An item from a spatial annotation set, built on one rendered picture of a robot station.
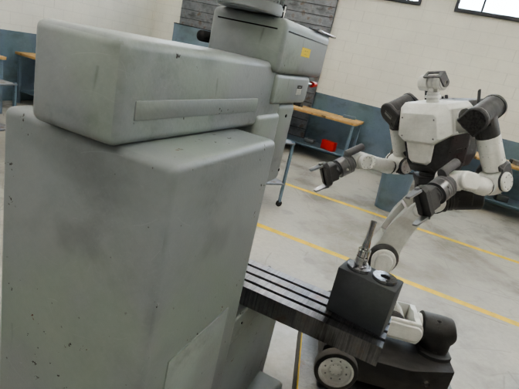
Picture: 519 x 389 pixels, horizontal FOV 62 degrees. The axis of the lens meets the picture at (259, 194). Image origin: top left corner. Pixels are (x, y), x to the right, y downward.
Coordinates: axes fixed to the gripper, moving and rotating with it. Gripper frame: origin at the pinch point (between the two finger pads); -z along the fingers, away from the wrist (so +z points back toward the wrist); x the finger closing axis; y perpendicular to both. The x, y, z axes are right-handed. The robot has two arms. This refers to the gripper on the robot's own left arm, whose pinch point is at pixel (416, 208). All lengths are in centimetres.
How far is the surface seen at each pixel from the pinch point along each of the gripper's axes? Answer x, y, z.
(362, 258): -14.5, -15.0, -17.0
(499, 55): -91, -335, 673
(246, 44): 70, -23, -29
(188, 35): 121, -591, 242
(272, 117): 45, -24, -28
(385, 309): -30.5, -5.4, -21.9
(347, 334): -34, -13, -36
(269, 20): 74, -16, -23
